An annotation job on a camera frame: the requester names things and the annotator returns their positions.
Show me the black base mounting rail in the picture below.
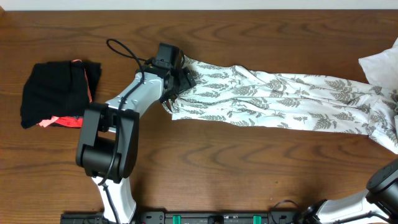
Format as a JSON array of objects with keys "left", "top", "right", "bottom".
[{"left": 60, "top": 201, "right": 318, "bottom": 224}]

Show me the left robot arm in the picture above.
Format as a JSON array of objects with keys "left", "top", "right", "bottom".
[{"left": 60, "top": 43, "right": 196, "bottom": 223}]

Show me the plain white cloth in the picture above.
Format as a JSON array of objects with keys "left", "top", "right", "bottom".
[{"left": 358, "top": 40, "right": 397, "bottom": 90}]

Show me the white fern print garment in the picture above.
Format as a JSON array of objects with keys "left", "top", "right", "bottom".
[{"left": 164, "top": 58, "right": 397, "bottom": 152}]

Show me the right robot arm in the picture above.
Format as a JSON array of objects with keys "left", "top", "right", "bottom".
[{"left": 297, "top": 159, "right": 397, "bottom": 224}]

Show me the folded black and coral garment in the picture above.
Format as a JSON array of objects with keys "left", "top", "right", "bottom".
[{"left": 20, "top": 59, "right": 102, "bottom": 129}]

